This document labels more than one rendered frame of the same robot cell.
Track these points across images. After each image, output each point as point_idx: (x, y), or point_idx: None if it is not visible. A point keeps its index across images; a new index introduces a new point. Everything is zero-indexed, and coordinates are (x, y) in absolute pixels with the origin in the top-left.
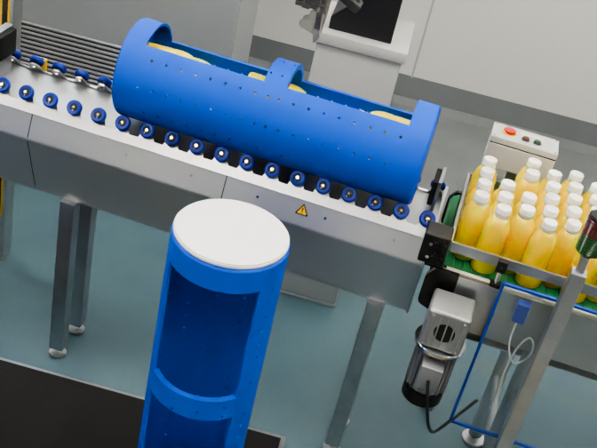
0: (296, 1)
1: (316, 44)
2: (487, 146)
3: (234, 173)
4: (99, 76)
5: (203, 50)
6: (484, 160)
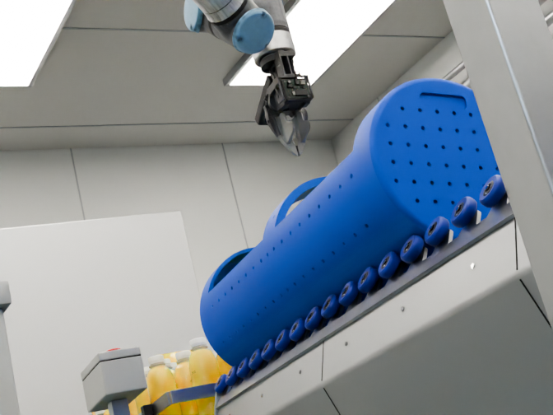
0: (312, 93)
1: (2, 313)
2: (137, 366)
3: None
4: (471, 198)
5: (327, 175)
6: (204, 338)
